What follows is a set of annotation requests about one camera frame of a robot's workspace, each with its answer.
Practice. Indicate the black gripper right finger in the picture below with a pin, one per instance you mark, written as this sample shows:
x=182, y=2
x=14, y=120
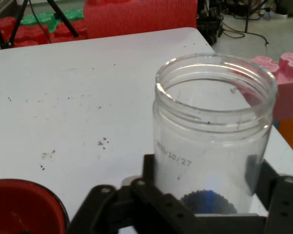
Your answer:
x=285, y=207

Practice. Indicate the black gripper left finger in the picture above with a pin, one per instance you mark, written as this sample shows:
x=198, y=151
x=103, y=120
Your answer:
x=141, y=202

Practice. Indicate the black seeds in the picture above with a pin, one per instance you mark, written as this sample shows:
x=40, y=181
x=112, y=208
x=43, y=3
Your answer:
x=197, y=202

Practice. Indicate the clear plastic jar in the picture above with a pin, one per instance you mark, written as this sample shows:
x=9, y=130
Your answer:
x=210, y=146

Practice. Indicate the pink foam block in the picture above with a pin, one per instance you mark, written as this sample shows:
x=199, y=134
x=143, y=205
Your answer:
x=290, y=97

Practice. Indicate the red bowl with black rim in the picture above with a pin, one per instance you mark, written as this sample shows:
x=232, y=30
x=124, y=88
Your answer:
x=19, y=207

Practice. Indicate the large red foam block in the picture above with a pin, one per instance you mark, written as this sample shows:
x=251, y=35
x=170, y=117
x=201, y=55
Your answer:
x=136, y=19

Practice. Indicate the black stand pole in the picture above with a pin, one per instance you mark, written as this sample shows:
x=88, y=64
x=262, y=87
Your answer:
x=246, y=23

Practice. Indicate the black floor equipment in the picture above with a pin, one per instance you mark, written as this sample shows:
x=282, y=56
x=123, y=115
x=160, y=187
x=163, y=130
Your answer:
x=207, y=24

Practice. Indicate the black tripod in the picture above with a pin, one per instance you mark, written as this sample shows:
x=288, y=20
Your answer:
x=63, y=19

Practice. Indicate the red foam puzzle piece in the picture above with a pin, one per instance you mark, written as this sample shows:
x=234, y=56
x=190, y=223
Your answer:
x=31, y=36

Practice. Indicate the green foam puzzle piece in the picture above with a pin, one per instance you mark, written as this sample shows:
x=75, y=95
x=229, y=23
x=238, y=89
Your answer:
x=39, y=19

